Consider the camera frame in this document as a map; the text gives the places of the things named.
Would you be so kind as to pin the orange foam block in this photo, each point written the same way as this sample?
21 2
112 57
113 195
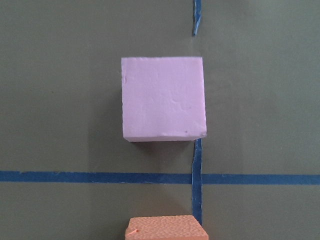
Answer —
176 227

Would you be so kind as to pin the pink foam block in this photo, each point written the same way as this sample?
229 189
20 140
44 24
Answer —
163 99

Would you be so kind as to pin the brown paper table cover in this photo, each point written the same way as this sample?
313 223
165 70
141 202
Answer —
67 173

